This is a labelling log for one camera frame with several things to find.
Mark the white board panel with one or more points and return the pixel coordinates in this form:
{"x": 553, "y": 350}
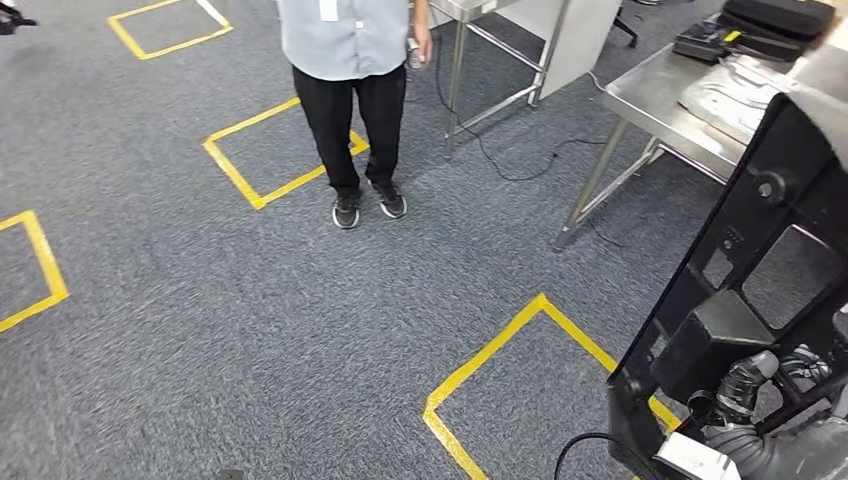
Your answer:
{"x": 576, "y": 40}

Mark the person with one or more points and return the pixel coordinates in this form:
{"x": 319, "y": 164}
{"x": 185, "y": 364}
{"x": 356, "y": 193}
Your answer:
{"x": 344, "y": 40}

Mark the black device with yellow label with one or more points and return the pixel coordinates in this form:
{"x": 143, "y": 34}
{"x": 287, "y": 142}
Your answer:
{"x": 702, "y": 43}

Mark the steel side table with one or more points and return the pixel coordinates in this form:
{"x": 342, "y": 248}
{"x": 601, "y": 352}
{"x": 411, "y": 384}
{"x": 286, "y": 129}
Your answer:
{"x": 457, "y": 66}

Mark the steel workbench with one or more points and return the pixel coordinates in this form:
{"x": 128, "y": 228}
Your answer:
{"x": 649, "y": 99}

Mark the stamped sheet metal plate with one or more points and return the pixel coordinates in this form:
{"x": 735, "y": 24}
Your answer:
{"x": 729, "y": 99}

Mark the black flat robot fitting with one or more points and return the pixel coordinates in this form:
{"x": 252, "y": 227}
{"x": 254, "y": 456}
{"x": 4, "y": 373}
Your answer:
{"x": 230, "y": 475}

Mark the black plastic panel part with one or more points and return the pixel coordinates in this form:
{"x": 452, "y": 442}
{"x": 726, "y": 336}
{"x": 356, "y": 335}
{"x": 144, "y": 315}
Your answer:
{"x": 702, "y": 338}

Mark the yellow floor tape square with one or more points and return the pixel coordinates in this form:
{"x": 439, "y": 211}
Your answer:
{"x": 232, "y": 173}
{"x": 185, "y": 43}
{"x": 46, "y": 255}
{"x": 484, "y": 354}

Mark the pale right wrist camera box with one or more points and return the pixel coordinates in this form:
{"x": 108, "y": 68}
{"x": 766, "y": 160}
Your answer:
{"x": 696, "y": 460}

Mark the black stand foot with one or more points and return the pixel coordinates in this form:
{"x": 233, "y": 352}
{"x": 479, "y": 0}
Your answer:
{"x": 13, "y": 16}

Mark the black office chair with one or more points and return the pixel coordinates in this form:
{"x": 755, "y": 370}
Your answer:
{"x": 626, "y": 30}

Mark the grey handheld device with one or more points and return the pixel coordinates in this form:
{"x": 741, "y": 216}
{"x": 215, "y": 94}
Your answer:
{"x": 415, "y": 58}

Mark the black zip case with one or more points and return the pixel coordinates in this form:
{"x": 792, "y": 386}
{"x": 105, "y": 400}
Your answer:
{"x": 775, "y": 16}

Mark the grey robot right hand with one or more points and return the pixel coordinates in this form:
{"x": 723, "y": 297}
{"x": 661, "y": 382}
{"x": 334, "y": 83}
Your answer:
{"x": 808, "y": 450}

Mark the person's left hand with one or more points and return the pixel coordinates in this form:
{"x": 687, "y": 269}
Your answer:
{"x": 421, "y": 43}

